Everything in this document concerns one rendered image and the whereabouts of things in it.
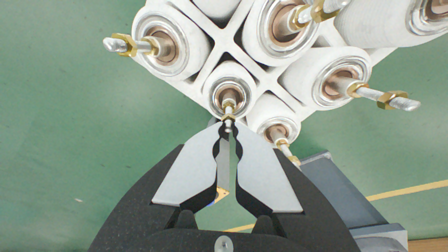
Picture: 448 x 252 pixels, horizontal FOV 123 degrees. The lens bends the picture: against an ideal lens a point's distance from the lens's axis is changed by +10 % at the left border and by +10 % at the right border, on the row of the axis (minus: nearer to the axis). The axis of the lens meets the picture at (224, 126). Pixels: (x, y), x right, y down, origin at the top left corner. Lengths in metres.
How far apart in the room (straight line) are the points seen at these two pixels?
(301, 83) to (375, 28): 0.11
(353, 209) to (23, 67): 1.25
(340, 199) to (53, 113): 1.22
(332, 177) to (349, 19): 0.53
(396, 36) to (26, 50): 0.93
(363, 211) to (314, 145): 0.25
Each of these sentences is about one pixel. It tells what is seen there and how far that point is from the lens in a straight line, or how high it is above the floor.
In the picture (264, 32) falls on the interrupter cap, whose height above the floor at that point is 0.25.
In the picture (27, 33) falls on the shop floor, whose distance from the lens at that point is 0.79.
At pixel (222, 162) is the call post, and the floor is 0.25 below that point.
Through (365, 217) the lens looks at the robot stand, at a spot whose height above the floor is 0.26.
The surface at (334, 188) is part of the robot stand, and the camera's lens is 0.67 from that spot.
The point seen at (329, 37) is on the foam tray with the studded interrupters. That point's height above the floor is 0.18.
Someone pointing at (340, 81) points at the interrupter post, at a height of 0.26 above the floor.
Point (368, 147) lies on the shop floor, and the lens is 0.86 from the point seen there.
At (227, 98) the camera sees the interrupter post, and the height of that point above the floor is 0.28.
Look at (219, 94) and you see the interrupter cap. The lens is 0.21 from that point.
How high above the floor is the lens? 0.45
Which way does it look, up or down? 58 degrees down
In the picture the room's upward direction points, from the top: 174 degrees counter-clockwise
